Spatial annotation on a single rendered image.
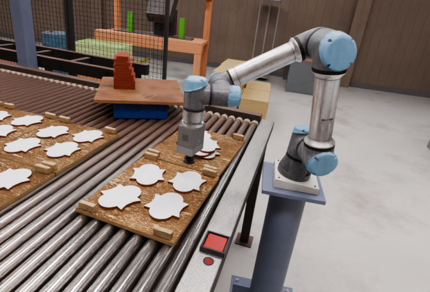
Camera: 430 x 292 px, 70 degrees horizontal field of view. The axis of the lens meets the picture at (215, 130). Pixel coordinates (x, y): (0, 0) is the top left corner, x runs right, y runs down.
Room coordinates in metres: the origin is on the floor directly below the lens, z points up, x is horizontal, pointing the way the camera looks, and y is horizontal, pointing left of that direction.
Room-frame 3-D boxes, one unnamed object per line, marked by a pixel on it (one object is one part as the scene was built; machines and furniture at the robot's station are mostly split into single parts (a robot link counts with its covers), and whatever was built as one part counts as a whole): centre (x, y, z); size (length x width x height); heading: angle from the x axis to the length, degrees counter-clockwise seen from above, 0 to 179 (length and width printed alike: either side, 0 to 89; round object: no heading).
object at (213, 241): (0.72, -0.04, 0.92); 0.06 x 0.06 x 0.01; 76
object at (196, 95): (1.01, 0.08, 1.29); 0.09 x 0.08 x 0.11; 100
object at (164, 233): (0.71, 0.12, 0.95); 0.06 x 0.02 x 0.03; 73
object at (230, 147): (1.34, 0.07, 0.93); 0.41 x 0.35 x 0.02; 161
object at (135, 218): (0.94, 0.19, 0.93); 0.41 x 0.35 x 0.02; 163
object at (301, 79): (6.96, -1.75, 0.35); 1.30 x 0.68 x 0.70; 173
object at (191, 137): (1.01, 0.09, 1.14); 0.10 x 0.09 x 0.16; 66
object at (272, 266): (1.24, -0.38, 0.44); 0.38 x 0.38 x 0.87; 83
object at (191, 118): (1.01, 0.08, 1.21); 0.08 x 0.08 x 0.05
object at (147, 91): (1.85, 0.49, 1.03); 0.50 x 0.50 x 0.02; 16
